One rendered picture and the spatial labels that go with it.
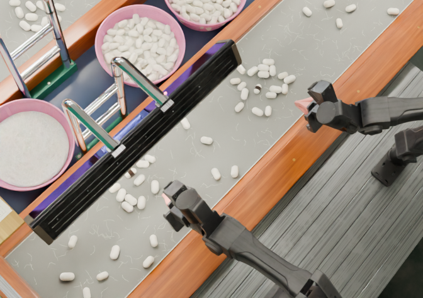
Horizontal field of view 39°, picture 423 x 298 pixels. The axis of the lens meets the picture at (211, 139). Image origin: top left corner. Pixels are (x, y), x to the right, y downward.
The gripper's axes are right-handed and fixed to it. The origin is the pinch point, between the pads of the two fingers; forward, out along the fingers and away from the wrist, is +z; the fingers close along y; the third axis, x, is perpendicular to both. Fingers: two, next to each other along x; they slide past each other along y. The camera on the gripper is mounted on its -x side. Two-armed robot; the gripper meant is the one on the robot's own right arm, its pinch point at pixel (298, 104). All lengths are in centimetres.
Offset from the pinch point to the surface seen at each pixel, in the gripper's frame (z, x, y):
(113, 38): 51, -26, 18
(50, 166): 38, -15, 58
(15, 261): 28, -7, 82
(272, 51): 21.3, -2.6, -13.7
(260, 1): 30.1, -13.3, -22.7
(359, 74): 1.0, 10.9, -25.7
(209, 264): -3.0, 15.0, 47.4
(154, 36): 44.3, -20.7, 8.2
